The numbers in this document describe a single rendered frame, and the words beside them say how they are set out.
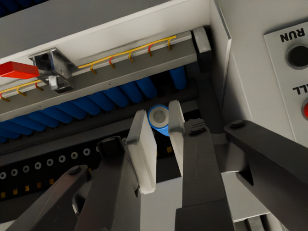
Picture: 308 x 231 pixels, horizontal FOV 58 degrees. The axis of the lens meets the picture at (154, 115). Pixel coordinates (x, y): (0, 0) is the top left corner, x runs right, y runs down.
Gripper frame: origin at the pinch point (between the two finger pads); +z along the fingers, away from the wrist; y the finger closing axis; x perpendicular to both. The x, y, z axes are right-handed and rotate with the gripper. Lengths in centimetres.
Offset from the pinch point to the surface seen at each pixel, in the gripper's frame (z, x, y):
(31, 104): 12.3, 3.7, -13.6
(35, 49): 8.8, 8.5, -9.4
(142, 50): 12.5, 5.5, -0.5
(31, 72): 4.9, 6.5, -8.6
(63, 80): 10.9, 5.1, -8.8
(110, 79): 12.2, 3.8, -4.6
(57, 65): 9.2, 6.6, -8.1
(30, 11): 10.7, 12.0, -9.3
